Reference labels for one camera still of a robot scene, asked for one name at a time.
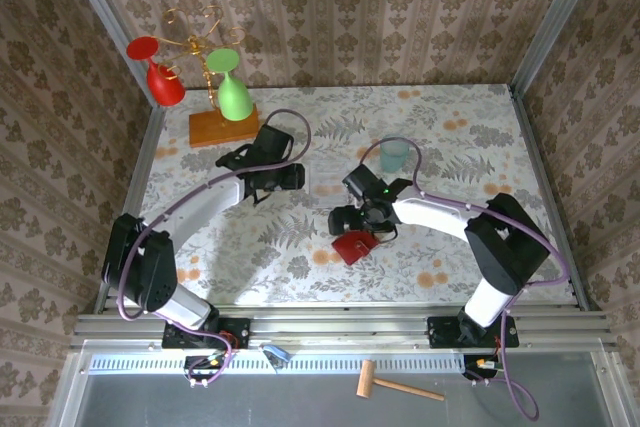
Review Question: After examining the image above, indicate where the red leather card holder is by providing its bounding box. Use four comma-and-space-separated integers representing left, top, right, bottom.
331, 230, 381, 266

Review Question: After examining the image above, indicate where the clear plastic box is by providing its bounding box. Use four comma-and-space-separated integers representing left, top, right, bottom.
308, 159, 351, 198

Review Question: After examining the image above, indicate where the blue translucent plastic cup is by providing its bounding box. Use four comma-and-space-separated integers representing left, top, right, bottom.
378, 135, 411, 174

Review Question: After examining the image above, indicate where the floral patterned table cover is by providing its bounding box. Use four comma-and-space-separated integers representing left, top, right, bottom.
117, 84, 585, 307

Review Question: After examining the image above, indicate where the green plastic goblet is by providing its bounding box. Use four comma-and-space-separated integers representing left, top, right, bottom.
205, 48, 254, 122

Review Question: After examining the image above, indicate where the red plastic goblet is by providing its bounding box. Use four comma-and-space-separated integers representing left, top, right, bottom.
125, 35, 187, 108

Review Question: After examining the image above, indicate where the wooden mallet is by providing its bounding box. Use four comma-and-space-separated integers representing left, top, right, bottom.
355, 359, 445, 402

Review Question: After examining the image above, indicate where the blue and grey clip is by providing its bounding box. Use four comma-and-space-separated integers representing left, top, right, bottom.
260, 343, 292, 367

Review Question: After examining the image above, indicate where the black connector board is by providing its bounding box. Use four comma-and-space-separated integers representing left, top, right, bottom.
462, 354, 502, 383
183, 354, 227, 384

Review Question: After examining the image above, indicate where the grey sheet metal panel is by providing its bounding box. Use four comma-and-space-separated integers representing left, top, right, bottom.
49, 341, 624, 427

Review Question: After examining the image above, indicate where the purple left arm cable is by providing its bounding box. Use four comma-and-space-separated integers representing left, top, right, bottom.
114, 109, 314, 388

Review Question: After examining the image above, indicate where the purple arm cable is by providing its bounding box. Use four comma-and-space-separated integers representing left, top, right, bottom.
114, 109, 314, 388
357, 135, 572, 422

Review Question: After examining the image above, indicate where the gold wire glass rack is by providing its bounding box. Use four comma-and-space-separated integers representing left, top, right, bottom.
159, 5, 262, 149

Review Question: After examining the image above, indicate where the long aluminium base rail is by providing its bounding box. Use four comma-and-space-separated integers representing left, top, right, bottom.
69, 304, 617, 349

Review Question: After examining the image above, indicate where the aluminium side rail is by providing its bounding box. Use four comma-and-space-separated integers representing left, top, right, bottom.
93, 105, 167, 316
508, 84, 594, 312

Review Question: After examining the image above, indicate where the slotted white cable duct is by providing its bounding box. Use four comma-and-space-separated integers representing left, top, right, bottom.
87, 352, 466, 376

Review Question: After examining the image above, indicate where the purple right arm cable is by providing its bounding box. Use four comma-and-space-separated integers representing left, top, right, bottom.
357, 135, 572, 422

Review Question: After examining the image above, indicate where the aluminium frame post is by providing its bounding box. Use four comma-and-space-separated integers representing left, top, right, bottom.
509, 0, 609, 93
55, 0, 156, 108

